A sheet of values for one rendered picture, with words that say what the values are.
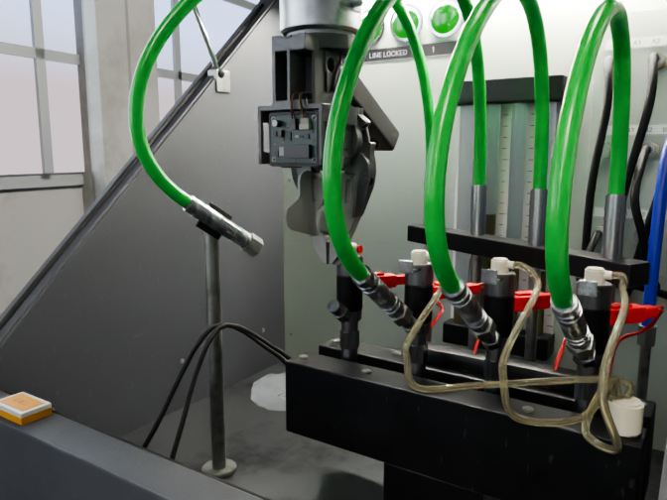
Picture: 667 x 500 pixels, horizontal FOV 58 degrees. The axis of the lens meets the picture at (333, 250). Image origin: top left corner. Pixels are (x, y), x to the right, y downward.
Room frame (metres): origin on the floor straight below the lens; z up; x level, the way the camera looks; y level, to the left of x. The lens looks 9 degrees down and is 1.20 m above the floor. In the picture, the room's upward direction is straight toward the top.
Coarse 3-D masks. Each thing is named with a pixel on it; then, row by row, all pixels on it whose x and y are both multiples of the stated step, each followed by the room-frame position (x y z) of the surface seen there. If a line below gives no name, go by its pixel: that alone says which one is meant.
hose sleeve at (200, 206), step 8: (192, 200) 0.61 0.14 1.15; (200, 200) 0.62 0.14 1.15; (184, 208) 0.61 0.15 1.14; (192, 208) 0.60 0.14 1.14; (200, 208) 0.61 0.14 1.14; (208, 208) 0.61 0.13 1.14; (200, 216) 0.61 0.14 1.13; (208, 216) 0.61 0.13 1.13; (216, 216) 0.62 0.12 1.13; (224, 216) 0.63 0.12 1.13; (208, 224) 0.62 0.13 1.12; (216, 224) 0.62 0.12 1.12; (224, 224) 0.62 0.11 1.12; (232, 224) 0.63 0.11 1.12; (224, 232) 0.62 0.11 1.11; (232, 232) 0.63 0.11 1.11; (240, 232) 0.63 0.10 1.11; (248, 232) 0.64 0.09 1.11; (232, 240) 0.63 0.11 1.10; (240, 240) 0.63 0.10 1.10; (248, 240) 0.64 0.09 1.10
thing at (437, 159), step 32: (480, 0) 0.47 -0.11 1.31; (480, 32) 0.45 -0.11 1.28; (544, 32) 0.59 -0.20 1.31; (544, 64) 0.61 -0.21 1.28; (448, 96) 0.41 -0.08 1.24; (544, 96) 0.61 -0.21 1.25; (448, 128) 0.41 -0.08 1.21; (544, 128) 0.62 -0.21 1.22; (544, 160) 0.62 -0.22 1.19; (544, 192) 0.62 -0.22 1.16; (544, 224) 0.62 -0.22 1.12; (448, 256) 0.41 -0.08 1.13; (448, 288) 0.43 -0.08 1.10; (480, 320) 0.47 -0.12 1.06
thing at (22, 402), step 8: (8, 400) 0.54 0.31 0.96; (16, 400) 0.54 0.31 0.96; (24, 400) 0.54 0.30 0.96; (32, 400) 0.54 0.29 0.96; (16, 408) 0.53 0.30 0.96; (24, 408) 0.52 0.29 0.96; (8, 416) 0.53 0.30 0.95; (32, 416) 0.52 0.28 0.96; (40, 416) 0.53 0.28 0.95; (24, 424) 0.52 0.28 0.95
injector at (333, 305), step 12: (336, 276) 0.62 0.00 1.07; (348, 276) 0.61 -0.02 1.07; (336, 288) 0.62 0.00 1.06; (348, 288) 0.60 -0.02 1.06; (336, 300) 0.59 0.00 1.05; (348, 300) 0.60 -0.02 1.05; (360, 300) 0.61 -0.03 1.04; (336, 312) 0.59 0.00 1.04; (348, 312) 0.60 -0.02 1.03; (360, 312) 0.61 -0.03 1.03; (348, 324) 0.61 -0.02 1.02; (348, 336) 0.61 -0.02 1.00; (348, 348) 0.61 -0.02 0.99; (348, 360) 0.61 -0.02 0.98
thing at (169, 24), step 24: (192, 0) 0.61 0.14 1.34; (168, 24) 0.60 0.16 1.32; (408, 24) 0.75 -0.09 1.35; (144, 72) 0.58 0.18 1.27; (144, 96) 0.59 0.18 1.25; (432, 96) 0.78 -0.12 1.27; (432, 120) 0.78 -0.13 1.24; (144, 144) 0.58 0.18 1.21; (144, 168) 0.59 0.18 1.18; (168, 192) 0.59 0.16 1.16
